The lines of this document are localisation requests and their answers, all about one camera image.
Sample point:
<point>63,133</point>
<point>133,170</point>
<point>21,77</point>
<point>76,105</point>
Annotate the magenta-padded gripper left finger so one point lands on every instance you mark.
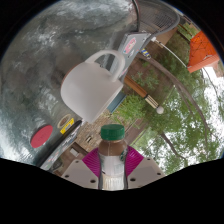
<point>78,173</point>

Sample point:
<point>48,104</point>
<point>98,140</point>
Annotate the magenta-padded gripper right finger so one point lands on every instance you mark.
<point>146,171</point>

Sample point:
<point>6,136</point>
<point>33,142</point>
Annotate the white ceramic mug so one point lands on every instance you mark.
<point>88,90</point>

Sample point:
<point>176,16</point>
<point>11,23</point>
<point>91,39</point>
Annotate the blue yellow striped cone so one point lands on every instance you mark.
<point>145,53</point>

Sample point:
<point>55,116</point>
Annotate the grey wicker chair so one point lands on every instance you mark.
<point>156,16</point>

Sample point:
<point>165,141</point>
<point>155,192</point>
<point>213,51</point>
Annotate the orange canopy with white pole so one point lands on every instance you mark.
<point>201,51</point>

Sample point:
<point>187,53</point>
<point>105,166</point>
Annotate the flat round red coaster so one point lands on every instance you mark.
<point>41,136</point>

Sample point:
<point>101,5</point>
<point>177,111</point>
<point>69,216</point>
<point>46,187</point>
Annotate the green-capped brown drink bottle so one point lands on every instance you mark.
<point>112,153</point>

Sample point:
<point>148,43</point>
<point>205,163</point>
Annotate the grey laptop with stickers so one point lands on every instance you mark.
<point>135,45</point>

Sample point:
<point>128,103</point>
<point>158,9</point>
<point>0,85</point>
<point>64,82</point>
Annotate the globe lamp post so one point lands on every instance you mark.
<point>141,91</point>

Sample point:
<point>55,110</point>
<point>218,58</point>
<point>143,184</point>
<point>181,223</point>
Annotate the yellow card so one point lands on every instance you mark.
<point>67,126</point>

